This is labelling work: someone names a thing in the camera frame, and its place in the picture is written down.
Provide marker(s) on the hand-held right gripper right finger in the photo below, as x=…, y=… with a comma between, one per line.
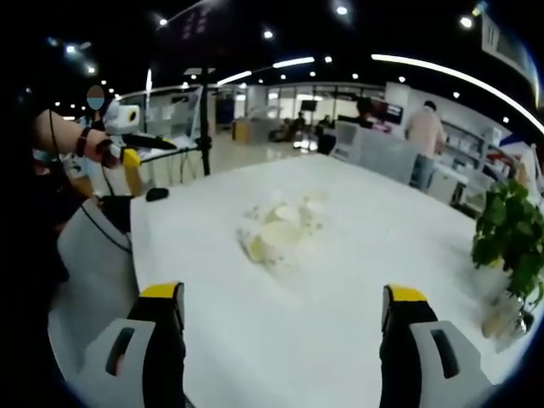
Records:
x=425, y=365

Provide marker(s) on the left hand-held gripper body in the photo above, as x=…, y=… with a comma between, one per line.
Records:
x=123, y=117

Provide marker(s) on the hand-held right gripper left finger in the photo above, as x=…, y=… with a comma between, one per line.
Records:
x=127, y=365

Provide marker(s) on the white paper cup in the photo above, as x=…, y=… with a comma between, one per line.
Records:
x=281, y=213

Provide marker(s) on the person's left hand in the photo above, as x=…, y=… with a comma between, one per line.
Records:
x=107, y=152

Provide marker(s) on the small black oval device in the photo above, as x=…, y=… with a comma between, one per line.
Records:
x=156, y=194

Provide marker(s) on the black tripod stand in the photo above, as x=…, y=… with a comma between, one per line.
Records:
x=206, y=127

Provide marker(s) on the pale plant pot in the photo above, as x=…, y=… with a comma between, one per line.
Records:
x=506, y=323

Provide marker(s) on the wooden cabinet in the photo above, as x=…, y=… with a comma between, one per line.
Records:
x=241, y=129

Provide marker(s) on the person's dark clothing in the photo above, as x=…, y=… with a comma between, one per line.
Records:
x=25, y=276

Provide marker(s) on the white table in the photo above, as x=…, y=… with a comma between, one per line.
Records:
x=361, y=238

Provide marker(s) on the green potted plant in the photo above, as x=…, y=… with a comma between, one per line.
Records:
x=512, y=229

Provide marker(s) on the white shelf unit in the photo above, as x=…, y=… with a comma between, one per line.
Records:
x=472, y=149

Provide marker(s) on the long ceiling light strip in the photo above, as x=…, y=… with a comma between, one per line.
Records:
x=459, y=76

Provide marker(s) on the dark wall monitor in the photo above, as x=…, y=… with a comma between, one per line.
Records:
x=389, y=112

